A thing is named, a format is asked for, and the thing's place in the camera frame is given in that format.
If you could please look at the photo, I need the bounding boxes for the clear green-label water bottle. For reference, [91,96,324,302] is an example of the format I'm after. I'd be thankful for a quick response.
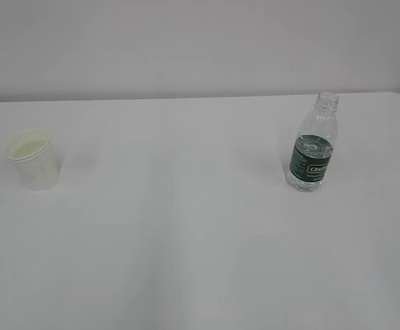
[286,91,339,192]

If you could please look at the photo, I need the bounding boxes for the white paper cup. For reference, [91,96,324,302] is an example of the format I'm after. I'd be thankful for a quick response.
[5,129,59,190]

